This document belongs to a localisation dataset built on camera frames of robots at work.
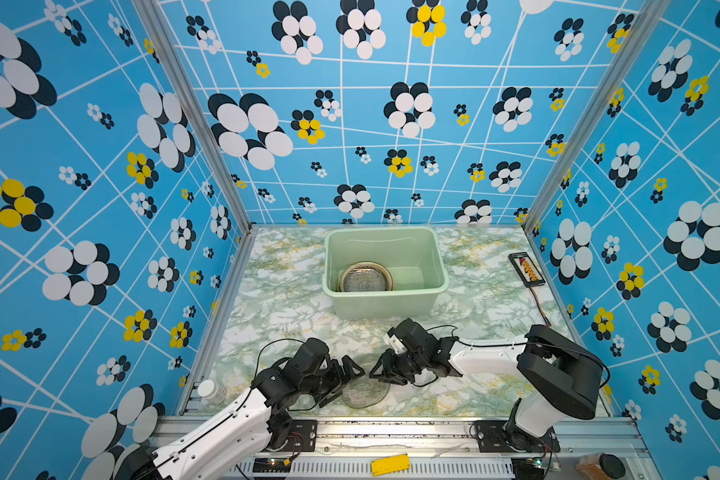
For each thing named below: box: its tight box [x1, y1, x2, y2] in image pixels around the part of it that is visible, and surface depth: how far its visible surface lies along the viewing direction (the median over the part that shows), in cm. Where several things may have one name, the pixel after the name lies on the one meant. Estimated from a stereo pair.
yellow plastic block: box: [371, 453, 411, 477], surface depth 71 cm
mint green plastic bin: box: [322, 226, 449, 319], surface depth 98 cm
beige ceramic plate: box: [338, 262, 394, 292], surface depth 101 cm
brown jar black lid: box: [575, 452, 626, 480], surface depth 63 cm
